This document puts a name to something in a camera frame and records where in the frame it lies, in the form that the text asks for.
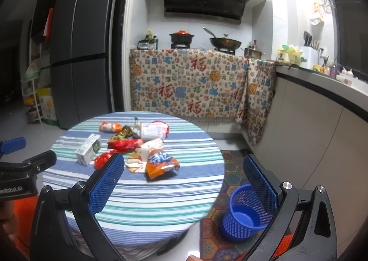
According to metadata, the black pot orange lid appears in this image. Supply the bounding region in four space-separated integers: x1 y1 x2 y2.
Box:
170 30 194 49

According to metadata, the black range hood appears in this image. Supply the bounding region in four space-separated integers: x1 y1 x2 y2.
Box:
164 0 250 24

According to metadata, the red plastic bag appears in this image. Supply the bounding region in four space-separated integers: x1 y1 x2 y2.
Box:
94 151 114 170

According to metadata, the green gold snack wrapper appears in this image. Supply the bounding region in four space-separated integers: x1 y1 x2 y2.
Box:
108 125 133 142

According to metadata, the clear plastic box white label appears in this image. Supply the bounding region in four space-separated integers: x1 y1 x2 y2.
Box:
140 123 164 141

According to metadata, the floral patterned hanging cloth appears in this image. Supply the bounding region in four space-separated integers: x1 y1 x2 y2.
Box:
129 48 276 145

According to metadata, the red round lid wrapper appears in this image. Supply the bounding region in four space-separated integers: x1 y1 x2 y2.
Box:
152 121 170 139

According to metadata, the white green milk carton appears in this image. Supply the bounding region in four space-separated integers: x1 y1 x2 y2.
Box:
75 134 102 166

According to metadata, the dark grey refrigerator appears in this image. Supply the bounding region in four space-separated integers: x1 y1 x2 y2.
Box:
50 0 112 130

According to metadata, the white storage rack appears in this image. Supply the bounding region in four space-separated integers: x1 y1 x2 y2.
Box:
20 60 51 124

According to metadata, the blue plastic mesh waste basket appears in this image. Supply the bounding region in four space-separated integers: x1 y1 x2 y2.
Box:
219 184 273 243

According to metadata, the red snack wrapper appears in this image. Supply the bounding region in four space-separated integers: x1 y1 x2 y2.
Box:
108 139 144 152

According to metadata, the blue striped tablecloth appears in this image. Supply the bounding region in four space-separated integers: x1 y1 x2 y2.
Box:
43 111 224 247

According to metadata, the colourful hexagon floor mat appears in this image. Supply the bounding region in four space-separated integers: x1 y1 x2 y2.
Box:
200 149 262 260

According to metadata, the person's left hand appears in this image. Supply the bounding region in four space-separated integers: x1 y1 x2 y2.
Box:
0 200 19 242

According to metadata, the white orange torn wrapper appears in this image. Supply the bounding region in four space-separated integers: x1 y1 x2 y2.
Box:
125 138 164 173

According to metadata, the white knife block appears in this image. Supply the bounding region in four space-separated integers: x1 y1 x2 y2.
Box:
300 31 319 70

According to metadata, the dark wok with lid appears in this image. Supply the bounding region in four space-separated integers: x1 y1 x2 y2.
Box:
203 27 242 50

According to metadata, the steel pot with lid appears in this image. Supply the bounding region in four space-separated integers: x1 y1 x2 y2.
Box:
241 48 264 60

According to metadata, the orange white snack wrapper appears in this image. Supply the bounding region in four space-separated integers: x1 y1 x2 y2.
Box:
99 121 123 133

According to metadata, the orange snack chip bag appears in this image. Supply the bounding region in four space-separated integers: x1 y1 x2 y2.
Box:
145 149 180 179

